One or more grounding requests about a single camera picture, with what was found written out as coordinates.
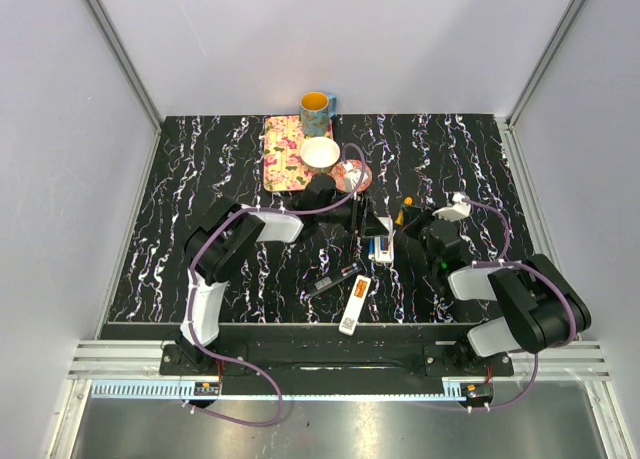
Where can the white remote control with batteries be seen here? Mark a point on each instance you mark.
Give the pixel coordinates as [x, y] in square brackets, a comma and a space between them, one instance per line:
[381, 248]

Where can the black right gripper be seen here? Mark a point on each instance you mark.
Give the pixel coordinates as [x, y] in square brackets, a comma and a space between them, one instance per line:
[414, 216]

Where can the black remote control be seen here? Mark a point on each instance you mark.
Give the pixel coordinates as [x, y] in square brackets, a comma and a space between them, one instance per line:
[332, 279]

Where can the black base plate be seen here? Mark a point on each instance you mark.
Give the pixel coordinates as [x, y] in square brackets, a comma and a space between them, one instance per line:
[317, 360]

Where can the blue butterfly mug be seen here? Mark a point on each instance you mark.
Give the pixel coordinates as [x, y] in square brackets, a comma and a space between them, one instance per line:
[317, 110]

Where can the white remote with orange label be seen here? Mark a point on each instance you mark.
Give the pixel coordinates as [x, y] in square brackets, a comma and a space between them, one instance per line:
[354, 305]

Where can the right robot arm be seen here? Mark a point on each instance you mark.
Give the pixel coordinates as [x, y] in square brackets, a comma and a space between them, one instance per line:
[539, 308]

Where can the white bowl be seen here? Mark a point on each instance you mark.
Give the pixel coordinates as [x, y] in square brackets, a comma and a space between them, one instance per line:
[320, 154]

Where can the yellow handled screwdriver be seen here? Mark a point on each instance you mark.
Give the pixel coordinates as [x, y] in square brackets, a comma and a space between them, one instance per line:
[400, 219]

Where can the floral rectangular tray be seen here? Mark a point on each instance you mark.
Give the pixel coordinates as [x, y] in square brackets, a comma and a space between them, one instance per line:
[283, 168]

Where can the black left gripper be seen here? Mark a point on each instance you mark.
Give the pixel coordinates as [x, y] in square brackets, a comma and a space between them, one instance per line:
[362, 221]

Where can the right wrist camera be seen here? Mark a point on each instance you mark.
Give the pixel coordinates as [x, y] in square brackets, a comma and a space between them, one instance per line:
[459, 209]

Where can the orange patterned bowl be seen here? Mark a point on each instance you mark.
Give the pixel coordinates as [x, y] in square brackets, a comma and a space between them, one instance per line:
[347, 174]

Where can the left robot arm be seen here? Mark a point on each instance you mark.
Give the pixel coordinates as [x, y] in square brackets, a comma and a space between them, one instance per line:
[228, 232]

